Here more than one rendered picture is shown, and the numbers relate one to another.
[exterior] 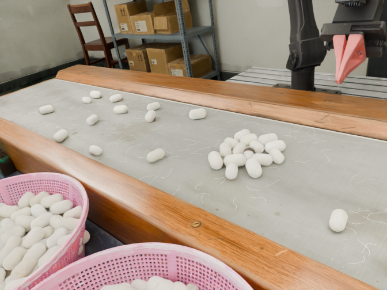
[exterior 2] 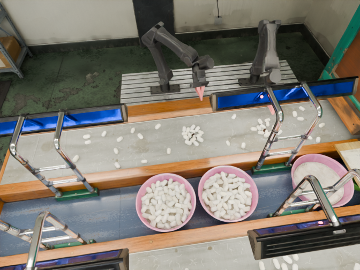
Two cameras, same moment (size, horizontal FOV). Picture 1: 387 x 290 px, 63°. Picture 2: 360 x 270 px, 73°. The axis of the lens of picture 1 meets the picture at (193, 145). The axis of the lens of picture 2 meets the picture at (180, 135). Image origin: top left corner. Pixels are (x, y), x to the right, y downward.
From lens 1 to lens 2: 96 cm
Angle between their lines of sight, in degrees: 44
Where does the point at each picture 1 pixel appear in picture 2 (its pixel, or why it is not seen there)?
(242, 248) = (222, 160)
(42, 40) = not seen: outside the picture
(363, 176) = (222, 127)
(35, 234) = (172, 192)
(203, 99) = (149, 117)
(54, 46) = not seen: outside the picture
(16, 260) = (177, 199)
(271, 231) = (218, 153)
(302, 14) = (163, 64)
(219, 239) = (216, 162)
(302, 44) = (166, 75)
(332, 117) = (201, 110)
